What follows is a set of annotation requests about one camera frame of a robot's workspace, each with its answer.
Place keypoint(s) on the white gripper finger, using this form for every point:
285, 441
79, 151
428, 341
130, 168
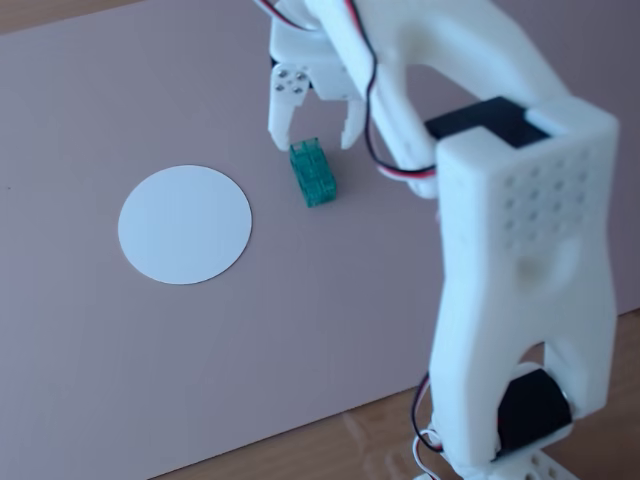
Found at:
282, 115
352, 122

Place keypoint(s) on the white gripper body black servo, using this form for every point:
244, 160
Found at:
327, 80

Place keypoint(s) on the teal lego brick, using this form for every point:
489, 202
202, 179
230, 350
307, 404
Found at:
314, 175

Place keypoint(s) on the white paper circle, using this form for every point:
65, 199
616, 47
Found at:
185, 225

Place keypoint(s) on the pinkish grey mat sheet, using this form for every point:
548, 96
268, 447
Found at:
150, 100

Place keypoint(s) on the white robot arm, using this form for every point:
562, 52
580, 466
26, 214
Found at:
525, 200

